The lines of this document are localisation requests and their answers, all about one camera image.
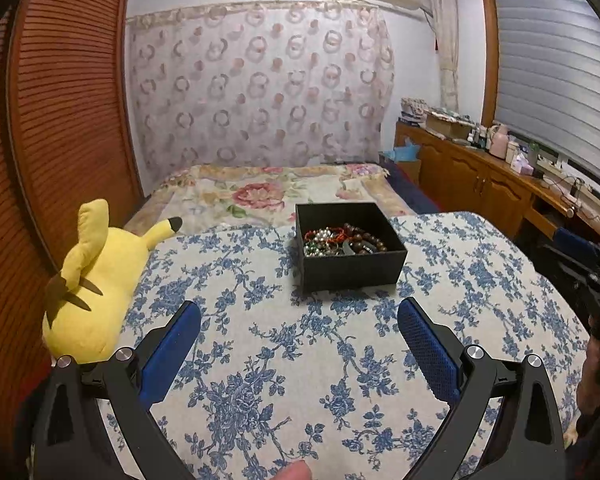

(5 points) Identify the ring patterned wall cloth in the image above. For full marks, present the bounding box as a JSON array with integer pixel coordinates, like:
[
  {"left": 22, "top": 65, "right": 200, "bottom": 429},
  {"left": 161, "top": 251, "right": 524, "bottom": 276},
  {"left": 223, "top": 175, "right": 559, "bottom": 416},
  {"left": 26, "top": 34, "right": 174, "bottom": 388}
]
[{"left": 125, "top": 2, "right": 397, "bottom": 196}]

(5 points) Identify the blue paper bag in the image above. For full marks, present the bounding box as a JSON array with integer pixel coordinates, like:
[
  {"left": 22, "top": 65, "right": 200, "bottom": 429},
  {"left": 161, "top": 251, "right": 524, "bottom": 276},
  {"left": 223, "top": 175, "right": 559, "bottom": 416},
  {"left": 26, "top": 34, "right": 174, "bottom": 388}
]
[{"left": 381, "top": 143, "right": 422, "bottom": 164}]

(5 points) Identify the stack of patterned boxes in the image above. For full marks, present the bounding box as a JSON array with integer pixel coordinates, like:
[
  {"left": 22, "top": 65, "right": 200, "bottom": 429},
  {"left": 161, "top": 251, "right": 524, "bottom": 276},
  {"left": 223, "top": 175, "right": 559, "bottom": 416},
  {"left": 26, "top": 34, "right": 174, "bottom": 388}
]
[{"left": 399, "top": 97, "right": 429, "bottom": 127}]

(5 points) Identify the cardboard box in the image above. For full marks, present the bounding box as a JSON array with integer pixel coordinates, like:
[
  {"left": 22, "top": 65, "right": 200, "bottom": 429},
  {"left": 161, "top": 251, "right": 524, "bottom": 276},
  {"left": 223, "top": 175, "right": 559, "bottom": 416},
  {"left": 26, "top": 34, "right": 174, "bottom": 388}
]
[{"left": 424, "top": 111, "right": 472, "bottom": 142}]

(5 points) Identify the wooden cabinet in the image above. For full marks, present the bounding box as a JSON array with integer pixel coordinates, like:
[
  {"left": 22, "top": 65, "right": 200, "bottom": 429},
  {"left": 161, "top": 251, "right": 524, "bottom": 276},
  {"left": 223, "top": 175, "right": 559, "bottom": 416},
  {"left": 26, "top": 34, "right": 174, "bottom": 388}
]
[{"left": 394, "top": 120, "right": 600, "bottom": 256}]

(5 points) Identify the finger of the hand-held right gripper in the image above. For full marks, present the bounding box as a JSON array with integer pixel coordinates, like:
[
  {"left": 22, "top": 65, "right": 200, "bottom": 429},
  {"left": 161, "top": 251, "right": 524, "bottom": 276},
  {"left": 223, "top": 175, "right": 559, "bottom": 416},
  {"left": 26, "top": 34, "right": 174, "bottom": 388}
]
[{"left": 577, "top": 267, "right": 600, "bottom": 307}]

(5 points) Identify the yellow plush toy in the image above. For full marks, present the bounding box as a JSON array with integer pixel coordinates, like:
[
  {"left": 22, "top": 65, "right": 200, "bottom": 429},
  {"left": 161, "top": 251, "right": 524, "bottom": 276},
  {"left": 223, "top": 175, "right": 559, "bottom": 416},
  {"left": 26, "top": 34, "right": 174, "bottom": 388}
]
[{"left": 42, "top": 199, "right": 184, "bottom": 366}]

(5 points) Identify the pink floral bedsheet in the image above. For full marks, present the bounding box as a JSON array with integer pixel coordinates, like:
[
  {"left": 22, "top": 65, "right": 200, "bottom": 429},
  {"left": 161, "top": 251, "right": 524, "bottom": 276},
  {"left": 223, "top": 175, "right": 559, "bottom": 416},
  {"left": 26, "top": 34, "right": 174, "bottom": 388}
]
[{"left": 125, "top": 162, "right": 417, "bottom": 236}]

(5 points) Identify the pile of beaded bracelets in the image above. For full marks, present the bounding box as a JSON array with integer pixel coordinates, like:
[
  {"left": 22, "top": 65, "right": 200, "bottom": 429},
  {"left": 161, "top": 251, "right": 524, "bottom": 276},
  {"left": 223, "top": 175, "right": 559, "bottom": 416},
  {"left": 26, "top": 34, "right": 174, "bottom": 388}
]
[{"left": 302, "top": 222, "right": 388, "bottom": 259}]

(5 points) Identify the wooden louvered door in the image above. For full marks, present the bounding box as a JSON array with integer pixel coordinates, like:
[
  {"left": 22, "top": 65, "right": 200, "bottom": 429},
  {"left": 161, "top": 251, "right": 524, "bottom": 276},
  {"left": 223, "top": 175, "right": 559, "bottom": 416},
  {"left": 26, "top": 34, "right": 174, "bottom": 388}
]
[{"left": 0, "top": 0, "right": 145, "bottom": 411}]

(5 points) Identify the person's left hand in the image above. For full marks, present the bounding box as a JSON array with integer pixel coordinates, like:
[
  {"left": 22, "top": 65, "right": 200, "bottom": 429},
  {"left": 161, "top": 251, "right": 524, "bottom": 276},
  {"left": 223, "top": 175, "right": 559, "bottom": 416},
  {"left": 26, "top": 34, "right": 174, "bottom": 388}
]
[{"left": 271, "top": 461, "right": 314, "bottom": 480}]

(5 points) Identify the black and blue chair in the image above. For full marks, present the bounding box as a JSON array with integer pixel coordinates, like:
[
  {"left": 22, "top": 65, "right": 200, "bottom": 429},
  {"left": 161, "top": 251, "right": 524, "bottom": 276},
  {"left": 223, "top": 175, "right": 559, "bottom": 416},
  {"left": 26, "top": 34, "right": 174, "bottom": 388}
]
[{"left": 539, "top": 226, "right": 600, "bottom": 292}]

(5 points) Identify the grey window blind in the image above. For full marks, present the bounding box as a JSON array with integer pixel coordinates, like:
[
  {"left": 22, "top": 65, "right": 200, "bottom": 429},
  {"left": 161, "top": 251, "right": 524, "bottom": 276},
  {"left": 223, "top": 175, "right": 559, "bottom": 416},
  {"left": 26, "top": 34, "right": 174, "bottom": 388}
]
[{"left": 490, "top": 0, "right": 600, "bottom": 202}]

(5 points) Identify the blue floral blanket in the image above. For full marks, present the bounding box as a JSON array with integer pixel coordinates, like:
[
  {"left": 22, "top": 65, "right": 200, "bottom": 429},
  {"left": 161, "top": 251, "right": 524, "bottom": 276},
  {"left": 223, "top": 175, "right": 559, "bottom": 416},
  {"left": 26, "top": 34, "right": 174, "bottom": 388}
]
[{"left": 100, "top": 210, "right": 592, "bottom": 480}]

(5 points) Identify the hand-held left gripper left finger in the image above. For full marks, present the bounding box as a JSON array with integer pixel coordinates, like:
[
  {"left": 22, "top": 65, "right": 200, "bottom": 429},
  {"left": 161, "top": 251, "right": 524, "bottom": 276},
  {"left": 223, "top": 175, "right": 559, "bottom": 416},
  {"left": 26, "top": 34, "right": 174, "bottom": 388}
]
[{"left": 30, "top": 302, "right": 202, "bottom": 480}]

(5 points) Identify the lace curtain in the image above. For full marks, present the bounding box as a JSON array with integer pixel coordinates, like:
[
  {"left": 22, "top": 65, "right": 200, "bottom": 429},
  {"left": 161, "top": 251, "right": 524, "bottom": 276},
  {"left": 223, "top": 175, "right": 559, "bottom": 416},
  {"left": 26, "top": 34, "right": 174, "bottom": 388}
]
[{"left": 426, "top": 0, "right": 462, "bottom": 111}]

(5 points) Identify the navy blue cushion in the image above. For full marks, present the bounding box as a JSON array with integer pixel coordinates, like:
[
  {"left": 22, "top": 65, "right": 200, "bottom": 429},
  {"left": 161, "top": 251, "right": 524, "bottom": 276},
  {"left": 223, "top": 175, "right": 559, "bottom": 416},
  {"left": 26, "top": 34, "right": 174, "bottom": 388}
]
[{"left": 379, "top": 160, "right": 442, "bottom": 214}]

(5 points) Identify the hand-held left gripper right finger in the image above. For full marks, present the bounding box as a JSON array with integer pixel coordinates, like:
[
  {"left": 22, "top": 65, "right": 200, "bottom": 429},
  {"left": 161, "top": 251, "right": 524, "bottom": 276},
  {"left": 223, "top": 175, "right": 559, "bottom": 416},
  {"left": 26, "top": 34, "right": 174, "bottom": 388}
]
[{"left": 397, "top": 297, "right": 567, "bottom": 480}]

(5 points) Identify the black jewelry box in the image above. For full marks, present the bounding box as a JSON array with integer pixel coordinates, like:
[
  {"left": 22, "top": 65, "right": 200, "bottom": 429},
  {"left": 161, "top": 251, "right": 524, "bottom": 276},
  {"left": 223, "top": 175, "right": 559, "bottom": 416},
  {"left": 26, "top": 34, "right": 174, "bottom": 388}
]
[{"left": 295, "top": 202, "right": 408, "bottom": 292}]

